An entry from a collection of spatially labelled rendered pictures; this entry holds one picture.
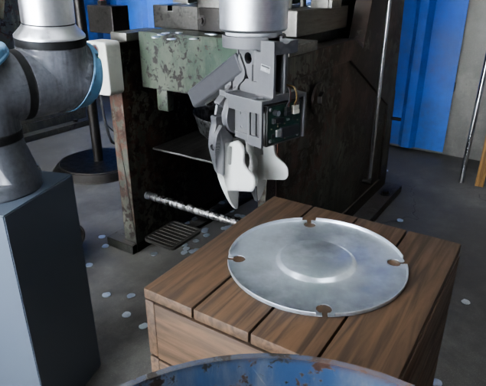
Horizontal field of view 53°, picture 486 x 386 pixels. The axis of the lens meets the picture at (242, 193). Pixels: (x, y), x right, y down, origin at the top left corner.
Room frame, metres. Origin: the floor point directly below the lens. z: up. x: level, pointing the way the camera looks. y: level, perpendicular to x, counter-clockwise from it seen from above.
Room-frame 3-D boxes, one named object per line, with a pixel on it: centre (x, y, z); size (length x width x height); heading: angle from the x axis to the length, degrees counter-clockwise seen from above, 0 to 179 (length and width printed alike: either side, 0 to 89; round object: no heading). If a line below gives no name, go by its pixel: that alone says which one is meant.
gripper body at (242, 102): (0.56, -0.02, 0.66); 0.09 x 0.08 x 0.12; 41
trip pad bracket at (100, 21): (1.42, 0.37, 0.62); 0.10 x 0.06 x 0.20; 57
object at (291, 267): (0.69, -0.12, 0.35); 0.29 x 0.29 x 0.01
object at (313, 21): (1.44, -0.02, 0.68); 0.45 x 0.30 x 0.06; 57
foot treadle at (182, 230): (1.32, 0.05, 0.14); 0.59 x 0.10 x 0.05; 147
